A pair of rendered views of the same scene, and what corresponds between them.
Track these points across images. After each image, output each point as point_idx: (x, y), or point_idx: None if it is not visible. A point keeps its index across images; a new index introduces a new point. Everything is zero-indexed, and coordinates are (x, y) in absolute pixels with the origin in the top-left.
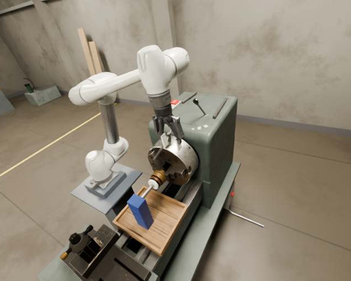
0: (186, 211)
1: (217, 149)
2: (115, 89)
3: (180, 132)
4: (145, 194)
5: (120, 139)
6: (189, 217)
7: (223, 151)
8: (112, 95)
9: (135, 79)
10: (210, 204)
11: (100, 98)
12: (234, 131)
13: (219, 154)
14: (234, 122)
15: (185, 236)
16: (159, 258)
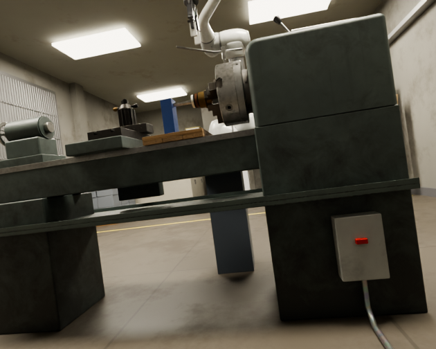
0: (197, 134)
1: (279, 75)
2: (202, 15)
3: (188, 12)
4: (178, 102)
5: (249, 113)
6: (210, 163)
7: (313, 97)
8: (234, 46)
9: (210, 0)
10: (262, 185)
11: (203, 33)
12: (389, 87)
13: (291, 92)
14: (378, 62)
15: None
16: (142, 148)
